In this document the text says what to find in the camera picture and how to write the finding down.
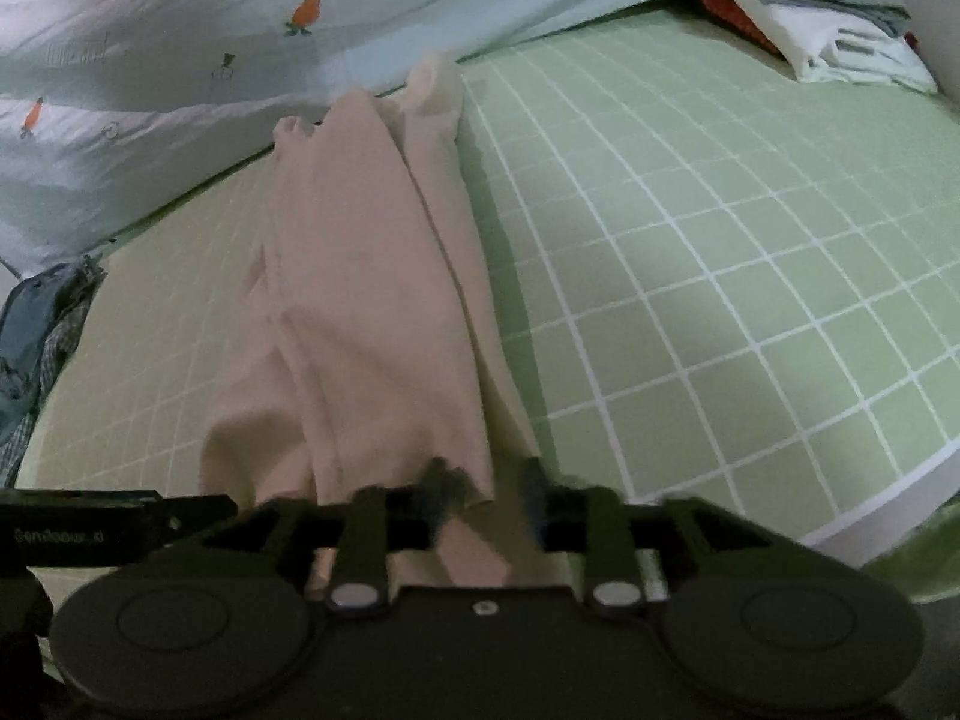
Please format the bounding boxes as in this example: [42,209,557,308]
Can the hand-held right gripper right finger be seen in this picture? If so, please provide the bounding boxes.
[519,457,762,612]

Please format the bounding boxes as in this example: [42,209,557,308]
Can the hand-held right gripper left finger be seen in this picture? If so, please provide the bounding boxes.
[247,457,470,612]

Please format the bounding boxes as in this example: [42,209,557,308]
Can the green cloth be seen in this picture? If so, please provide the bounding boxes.
[862,491,960,608]

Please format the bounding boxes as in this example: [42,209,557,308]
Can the green grid bed sheet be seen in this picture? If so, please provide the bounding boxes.
[15,0,960,593]

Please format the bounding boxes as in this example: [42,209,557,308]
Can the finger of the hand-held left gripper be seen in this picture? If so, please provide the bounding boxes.
[112,495,235,545]

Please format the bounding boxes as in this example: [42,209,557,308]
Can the orange cloth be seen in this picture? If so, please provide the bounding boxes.
[694,0,785,53]

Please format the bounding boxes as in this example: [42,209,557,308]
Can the white folded garment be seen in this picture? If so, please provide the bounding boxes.
[664,0,938,95]

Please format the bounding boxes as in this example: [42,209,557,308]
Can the beige pants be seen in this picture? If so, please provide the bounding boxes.
[199,52,578,590]

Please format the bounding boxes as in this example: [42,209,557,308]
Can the light blue carrot print quilt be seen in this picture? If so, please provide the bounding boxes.
[0,0,698,278]

